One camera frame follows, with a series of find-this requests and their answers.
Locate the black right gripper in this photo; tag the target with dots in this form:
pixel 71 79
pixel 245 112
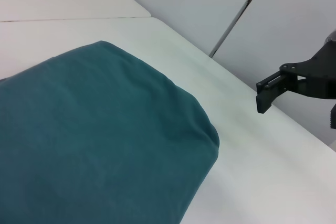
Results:
pixel 312 77

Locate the blue-green shirt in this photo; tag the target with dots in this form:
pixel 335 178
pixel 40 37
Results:
pixel 99 134

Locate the silver wall panel strip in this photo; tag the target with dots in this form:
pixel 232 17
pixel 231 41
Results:
pixel 239 15

